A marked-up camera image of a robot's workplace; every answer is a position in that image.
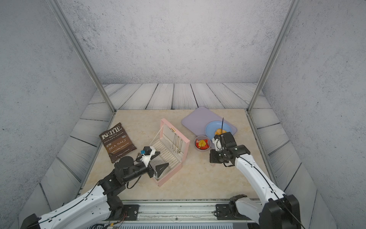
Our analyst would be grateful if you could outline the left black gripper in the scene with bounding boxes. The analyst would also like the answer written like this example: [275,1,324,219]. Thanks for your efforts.
[122,163,169,185]

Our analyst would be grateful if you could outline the pink jewelry box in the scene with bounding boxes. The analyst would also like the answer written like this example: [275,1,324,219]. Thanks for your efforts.
[150,118,190,187]

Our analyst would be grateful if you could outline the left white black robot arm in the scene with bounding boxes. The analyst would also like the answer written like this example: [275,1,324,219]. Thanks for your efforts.
[21,151,169,229]

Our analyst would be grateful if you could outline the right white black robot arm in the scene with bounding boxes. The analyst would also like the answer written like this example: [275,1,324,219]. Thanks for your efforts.
[210,138,304,229]

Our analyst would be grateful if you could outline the yellow bread roll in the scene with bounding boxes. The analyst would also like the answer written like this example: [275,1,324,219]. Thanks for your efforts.
[215,128,227,135]

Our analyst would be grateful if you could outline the red yellow snack packet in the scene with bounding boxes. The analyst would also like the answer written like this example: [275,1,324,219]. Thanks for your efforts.
[195,139,210,150]

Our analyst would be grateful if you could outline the blue plate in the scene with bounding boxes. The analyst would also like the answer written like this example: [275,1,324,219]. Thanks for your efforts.
[205,121,234,139]

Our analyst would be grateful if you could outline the purple bowl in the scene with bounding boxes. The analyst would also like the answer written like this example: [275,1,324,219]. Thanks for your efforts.
[193,135,212,151]

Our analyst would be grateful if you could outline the lavender cutting board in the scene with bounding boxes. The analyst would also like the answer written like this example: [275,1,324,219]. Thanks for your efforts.
[181,107,237,136]

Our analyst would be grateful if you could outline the brown kettle chips bag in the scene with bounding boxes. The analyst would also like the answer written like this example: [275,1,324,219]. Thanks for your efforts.
[99,123,137,163]

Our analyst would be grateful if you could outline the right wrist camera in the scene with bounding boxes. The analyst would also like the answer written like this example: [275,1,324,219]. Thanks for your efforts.
[212,132,237,148]

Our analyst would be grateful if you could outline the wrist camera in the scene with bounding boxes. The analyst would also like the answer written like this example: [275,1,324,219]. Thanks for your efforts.
[140,146,156,167]
[212,132,237,148]

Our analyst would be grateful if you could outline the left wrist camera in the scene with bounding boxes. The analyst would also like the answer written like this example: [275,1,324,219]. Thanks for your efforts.
[140,146,156,167]

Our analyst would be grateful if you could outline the aluminium mounting rail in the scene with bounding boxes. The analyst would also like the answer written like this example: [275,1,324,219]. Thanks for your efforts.
[93,198,260,228]

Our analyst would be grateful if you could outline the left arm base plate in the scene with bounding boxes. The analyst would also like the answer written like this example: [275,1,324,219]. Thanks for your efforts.
[106,204,140,221]

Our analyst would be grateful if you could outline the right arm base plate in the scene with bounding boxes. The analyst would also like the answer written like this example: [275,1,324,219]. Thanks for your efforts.
[213,204,250,220]

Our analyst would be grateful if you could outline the right metal frame post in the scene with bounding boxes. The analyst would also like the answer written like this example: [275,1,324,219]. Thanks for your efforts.
[247,0,301,113]

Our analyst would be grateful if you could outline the metal frame post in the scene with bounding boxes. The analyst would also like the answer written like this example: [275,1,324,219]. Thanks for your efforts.
[47,0,117,114]
[247,0,301,113]

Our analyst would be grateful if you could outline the left metal frame post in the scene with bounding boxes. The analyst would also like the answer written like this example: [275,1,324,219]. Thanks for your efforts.
[47,0,117,114]

